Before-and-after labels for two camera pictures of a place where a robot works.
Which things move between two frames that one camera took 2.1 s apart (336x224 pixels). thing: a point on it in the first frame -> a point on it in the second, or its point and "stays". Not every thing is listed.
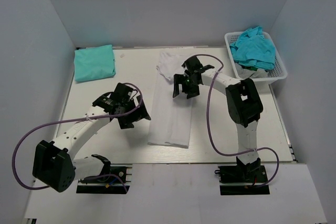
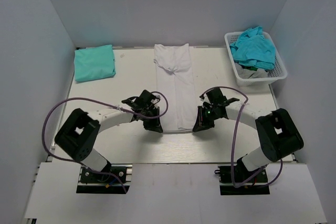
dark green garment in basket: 252,68 stays
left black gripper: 127,123 -> 155,126
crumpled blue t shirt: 252,49 stays
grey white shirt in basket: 247,73 stays
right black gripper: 180,79 -> 201,124
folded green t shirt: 94,63 stays
